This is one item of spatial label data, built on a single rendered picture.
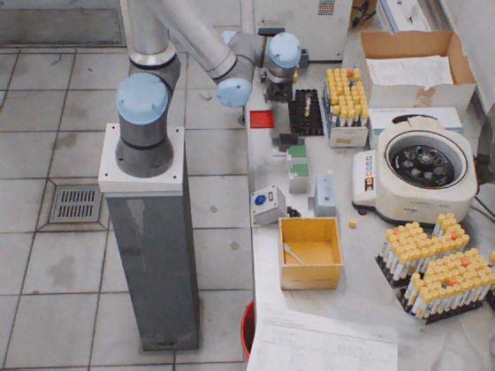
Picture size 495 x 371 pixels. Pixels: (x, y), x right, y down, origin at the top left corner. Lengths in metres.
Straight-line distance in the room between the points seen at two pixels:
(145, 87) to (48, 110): 1.78
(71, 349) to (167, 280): 0.61
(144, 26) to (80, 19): 1.99
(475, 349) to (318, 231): 0.42
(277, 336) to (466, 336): 0.41
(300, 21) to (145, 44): 0.56
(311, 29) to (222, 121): 1.23
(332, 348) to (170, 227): 0.60
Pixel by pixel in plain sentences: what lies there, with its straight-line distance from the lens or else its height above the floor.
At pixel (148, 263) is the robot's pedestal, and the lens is 1.87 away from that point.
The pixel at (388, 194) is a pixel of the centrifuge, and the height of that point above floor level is 0.97.
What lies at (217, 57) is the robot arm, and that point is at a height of 1.27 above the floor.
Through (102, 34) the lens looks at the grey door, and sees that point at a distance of 3.53.
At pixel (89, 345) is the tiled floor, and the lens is 2.41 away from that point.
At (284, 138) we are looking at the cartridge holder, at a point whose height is 0.90.
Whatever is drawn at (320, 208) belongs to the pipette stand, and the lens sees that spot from 1.48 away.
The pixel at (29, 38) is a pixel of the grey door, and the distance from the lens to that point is 3.63.
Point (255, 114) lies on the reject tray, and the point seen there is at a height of 0.88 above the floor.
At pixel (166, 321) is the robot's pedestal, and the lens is 2.17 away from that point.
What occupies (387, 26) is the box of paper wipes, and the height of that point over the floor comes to 0.91.
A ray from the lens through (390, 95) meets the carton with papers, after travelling 1.75.
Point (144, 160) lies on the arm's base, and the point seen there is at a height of 0.97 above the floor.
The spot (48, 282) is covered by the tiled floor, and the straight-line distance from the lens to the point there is 2.59.
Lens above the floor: 2.10
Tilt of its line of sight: 50 degrees down
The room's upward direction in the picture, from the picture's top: 2 degrees clockwise
